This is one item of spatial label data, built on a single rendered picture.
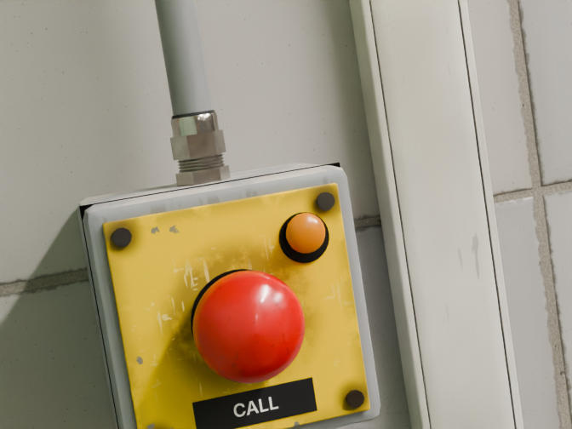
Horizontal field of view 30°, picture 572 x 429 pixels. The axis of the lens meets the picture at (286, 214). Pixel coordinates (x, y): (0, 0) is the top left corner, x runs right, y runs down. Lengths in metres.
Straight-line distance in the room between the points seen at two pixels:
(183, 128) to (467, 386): 0.17
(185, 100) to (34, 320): 0.12
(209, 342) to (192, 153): 0.08
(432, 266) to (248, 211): 0.11
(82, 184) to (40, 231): 0.03
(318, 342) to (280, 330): 0.04
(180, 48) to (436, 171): 0.13
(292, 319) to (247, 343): 0.02
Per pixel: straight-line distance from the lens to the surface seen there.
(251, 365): 0.37
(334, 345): 0.41
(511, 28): 0.51
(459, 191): 0.47
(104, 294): 0.39
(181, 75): 0.42
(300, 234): 0.39
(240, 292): 0.37
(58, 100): 0.46
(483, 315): 0.48
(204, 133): 0.42
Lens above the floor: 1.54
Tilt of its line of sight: 6 degrees down
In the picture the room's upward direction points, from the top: 9 degrees counter-clockwise
